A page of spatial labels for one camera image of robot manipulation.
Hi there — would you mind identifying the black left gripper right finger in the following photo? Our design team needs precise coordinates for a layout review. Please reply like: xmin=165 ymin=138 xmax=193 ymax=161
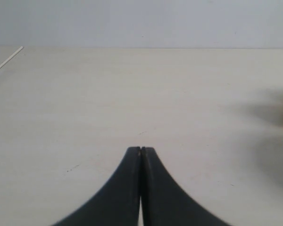
xmin=141 ymin=147 xmax=228 ymax=226

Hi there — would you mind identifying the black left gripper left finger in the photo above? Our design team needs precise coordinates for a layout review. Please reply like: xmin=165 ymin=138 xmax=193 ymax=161
xmin=55 ymin=147 xmax=141 ymax=226

